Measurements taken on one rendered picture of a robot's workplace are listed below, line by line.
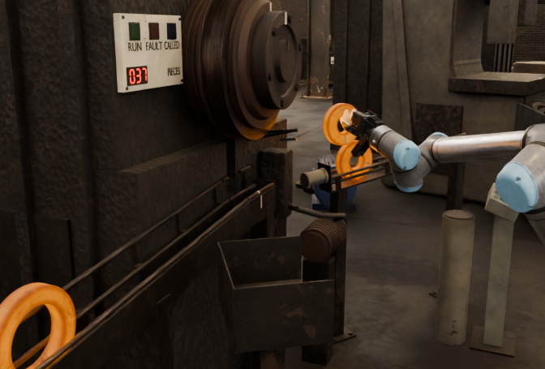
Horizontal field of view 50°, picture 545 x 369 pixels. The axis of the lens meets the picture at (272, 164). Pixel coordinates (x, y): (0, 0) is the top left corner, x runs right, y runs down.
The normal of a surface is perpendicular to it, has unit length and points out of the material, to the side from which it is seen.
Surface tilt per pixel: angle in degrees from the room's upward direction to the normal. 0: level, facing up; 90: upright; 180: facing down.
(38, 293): 90
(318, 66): 90
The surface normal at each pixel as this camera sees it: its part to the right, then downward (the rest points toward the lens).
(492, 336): -0.39, 0.21
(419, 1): -0.60, 0.18
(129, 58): 0.92, 0.09
